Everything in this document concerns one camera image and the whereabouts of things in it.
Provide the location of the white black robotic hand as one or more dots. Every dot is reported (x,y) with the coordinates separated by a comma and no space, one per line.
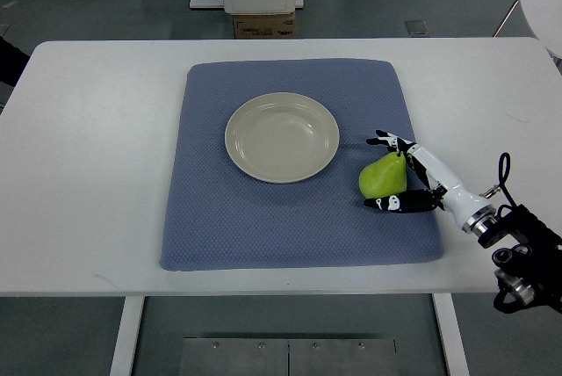
(443,189)

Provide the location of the green pear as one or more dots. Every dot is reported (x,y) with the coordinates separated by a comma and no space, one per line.
(386,177)

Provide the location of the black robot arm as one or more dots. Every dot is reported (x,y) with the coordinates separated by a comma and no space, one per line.
(529,273)

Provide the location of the grey floor plate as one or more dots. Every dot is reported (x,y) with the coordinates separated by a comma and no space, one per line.
(417,27)

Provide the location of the cream round plate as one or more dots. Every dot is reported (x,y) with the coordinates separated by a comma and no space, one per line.
(282,137)

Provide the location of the white right table leg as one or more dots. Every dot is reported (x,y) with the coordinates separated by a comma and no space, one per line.
(447,322)

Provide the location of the white table leg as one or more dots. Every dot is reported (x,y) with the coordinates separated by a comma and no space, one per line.
(126,342)
(447,322)

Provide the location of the blue textured mat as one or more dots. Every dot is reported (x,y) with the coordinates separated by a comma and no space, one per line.
(220,218)

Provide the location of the white chair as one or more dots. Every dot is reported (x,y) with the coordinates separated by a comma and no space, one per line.
(544,20)

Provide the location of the brown cardboard box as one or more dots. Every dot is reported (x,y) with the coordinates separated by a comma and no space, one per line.
(265,27)

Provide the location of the white left table leg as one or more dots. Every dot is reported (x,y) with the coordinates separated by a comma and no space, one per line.
(126,342)

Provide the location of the black object at left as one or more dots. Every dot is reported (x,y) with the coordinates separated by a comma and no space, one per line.
(12,62)

